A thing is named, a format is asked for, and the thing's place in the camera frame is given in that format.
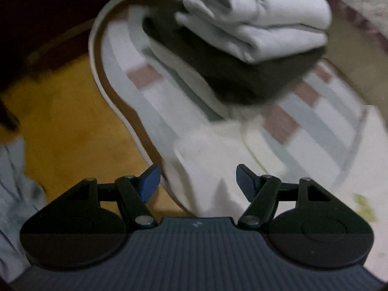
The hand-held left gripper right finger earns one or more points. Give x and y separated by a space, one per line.
247 185

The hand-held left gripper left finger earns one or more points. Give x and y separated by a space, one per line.
150 185

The white garment with green print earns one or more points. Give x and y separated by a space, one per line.
206 163

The checkered rug with dog print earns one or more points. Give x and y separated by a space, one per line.
133 97

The dark brown folded garment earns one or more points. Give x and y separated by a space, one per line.
242 78

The pale cloth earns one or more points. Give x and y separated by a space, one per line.
18 188

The thin white folded cloth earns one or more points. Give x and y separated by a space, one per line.
272 42

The thick white folded cloth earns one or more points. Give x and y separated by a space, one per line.
257 0

